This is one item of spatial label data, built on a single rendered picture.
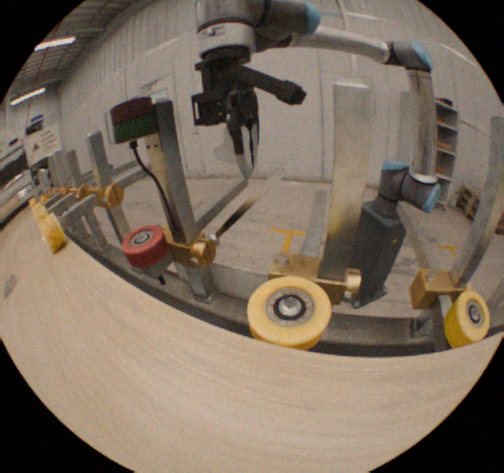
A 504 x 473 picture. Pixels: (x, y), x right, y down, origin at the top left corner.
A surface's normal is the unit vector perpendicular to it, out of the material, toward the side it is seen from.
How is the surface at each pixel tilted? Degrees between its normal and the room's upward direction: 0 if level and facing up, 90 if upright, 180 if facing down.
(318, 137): 90
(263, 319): 0
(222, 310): 0
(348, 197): 90
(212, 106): 90
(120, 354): 0
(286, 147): 90
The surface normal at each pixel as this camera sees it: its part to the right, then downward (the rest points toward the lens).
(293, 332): -0.08, -0.85
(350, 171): -0.37, 0.51
